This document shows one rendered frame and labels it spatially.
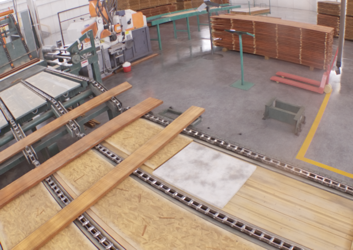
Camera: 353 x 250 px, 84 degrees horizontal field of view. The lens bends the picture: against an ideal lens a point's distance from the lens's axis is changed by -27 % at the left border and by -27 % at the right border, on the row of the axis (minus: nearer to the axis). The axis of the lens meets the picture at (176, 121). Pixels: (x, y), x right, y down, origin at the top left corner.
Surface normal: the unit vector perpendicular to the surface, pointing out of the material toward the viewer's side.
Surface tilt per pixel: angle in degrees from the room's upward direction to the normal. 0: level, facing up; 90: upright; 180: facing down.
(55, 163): 0
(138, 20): 90
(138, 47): 90
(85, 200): 0
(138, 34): 90
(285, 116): 90
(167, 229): 0
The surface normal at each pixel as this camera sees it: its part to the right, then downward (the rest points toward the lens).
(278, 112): -0.66, 0.44
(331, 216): -0.11, -0.86
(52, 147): 0.74, 0.26
